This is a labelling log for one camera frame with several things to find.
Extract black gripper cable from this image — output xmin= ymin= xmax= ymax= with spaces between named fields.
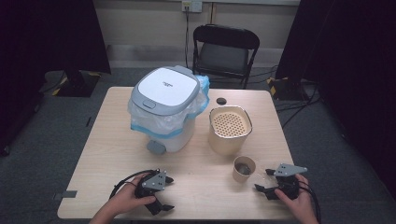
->
xmin=298 ymin=179 xmax=322 ymax=224
xmin=108 ymin=169 xmax=157 ymax=200

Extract clear blue-edged trash bag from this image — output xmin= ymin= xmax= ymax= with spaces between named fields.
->
xmin=127 ymin=74 xmax=211 ymax=140

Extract black wall power cable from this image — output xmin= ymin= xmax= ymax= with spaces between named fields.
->
xmin=184 ymin=7 xmax=191 ymax=68

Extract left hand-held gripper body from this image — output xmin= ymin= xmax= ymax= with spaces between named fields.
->
xmin=134 ymin=170 xmax=168 ymax=201

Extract white pedal trash can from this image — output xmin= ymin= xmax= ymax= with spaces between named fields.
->
xmin=127 ymin=64 xmax=210 ymax=156

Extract black folding chair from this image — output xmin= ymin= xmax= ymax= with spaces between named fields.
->
xmin=191 ymin=23 xmax=262 ymax=90

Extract brown paper cup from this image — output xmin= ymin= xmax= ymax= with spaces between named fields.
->
xmin=232 ymin=155 xmax=257 ymax=184

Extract white wall outlet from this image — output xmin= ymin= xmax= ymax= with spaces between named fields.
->
xmin=181 ymin=0 xmax=204 ymax=14

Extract beige perforated insert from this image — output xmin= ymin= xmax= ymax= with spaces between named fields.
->
xmin=211 ymin=110 xmax=250 ymax=138

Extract beige square container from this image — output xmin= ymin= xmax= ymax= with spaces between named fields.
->
xmin=207 ymin=105 xmax=253 ymax=157

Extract person's right hand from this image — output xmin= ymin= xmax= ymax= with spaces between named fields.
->
xmin=274 ymin=174 xmax=318 ymax=224

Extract person's left hand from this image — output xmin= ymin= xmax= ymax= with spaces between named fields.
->
xmin=106 ymin=174 xmax=157 ymax=217

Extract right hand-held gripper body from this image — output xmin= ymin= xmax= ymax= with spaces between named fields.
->
xmin=273 ymin=163 xmax=309 ymax=201

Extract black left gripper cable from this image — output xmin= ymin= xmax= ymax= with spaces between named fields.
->
xmin=108 ymin=169 xmax=157 ymax=200

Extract grey tape strip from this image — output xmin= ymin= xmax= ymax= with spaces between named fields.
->
xmin=51 ymin=189 xmax=78 ymax=202

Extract dark curtain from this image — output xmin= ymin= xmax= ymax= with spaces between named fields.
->
xmin=275 ymin=0 xmax=396 ymax=202
xmin=0 ymin=0 xmax=112 ymax=157

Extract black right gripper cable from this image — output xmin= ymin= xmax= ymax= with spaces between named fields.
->
xmin=298 ymin=179 xmax=322 ymax=224

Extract dark waste in cup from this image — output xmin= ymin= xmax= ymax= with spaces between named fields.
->
xmin=237 ymin=162 xmax=252 ymax=175

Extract black floor cables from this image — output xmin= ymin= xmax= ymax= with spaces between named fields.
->
xmin=274 ymin=88 xmax=322 ymax=129

